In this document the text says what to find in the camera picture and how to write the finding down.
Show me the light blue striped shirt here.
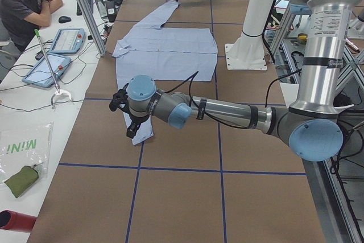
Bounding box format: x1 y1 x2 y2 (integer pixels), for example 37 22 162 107
111 0 218 147

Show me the green reacher grabber stick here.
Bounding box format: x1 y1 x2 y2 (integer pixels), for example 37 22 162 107
34 29 72 109

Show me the black keyboard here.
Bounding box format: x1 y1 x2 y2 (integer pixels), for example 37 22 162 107
76 0 94 16

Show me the brown paper table mat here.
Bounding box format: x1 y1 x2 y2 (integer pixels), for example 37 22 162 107
27 0 325 242

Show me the far teach pendant tablet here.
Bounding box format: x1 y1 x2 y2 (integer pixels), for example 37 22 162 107
49 28 85 55

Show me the teach pendant tablet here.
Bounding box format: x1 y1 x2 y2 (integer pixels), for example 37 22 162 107
22 53 71 88
49 28 85 55

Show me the near teach pendant tablet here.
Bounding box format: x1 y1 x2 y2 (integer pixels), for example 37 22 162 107
22 53 71 88

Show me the small black phone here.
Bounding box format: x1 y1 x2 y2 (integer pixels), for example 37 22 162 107
35 51 44 60

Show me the clear plastic bag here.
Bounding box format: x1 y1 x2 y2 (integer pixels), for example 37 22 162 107
1 122 53 187

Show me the black computer mouse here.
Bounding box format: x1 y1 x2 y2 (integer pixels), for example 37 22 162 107
58 15 72 24

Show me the green fabric pouch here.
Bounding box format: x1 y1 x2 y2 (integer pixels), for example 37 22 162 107
5 166 39 198

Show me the seated person grey shirt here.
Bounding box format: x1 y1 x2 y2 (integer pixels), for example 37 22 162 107
1 0 63 52

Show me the red cylinder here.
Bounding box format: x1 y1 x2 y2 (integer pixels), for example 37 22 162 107
1 210 37 233

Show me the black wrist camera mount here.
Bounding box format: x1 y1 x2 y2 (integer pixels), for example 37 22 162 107
109 83 130 114

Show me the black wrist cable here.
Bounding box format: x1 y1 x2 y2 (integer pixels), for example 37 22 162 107
167 69 302 129

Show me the aluminium frame post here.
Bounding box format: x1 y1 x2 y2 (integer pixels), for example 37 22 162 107
76 0 106 57

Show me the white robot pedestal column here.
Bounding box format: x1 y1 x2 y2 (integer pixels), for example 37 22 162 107
225 0 276 71

